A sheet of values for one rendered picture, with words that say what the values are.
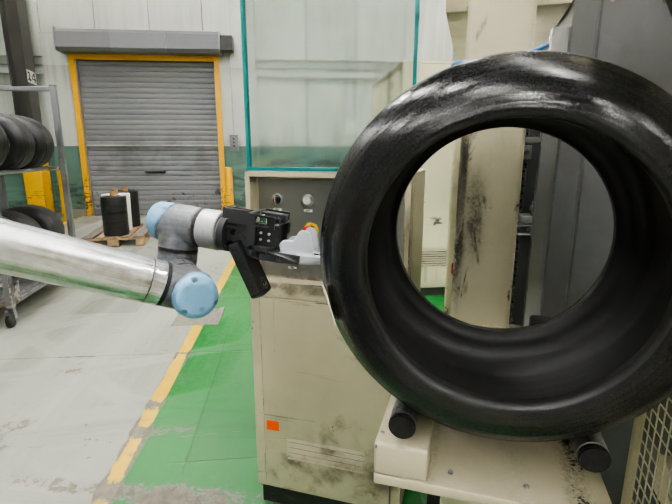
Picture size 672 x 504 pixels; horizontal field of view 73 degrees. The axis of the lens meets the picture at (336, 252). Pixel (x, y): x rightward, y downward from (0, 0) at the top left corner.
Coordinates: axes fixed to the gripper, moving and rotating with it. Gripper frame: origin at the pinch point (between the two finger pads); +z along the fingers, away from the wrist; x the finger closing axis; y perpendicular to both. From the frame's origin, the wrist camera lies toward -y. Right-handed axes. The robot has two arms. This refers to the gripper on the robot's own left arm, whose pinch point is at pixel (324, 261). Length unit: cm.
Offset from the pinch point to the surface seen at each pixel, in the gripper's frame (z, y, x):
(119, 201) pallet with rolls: -435, -104, 446
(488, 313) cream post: 31.6, -13.0, 27.5
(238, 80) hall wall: -446, 98, 786
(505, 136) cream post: 27.7, 25.5, 27.6
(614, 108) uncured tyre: 37.1, 28.9, -11.8
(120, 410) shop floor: -131, -131, 99
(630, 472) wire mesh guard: 68, -44, 28
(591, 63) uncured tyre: 34.0, 34.2, -8.6
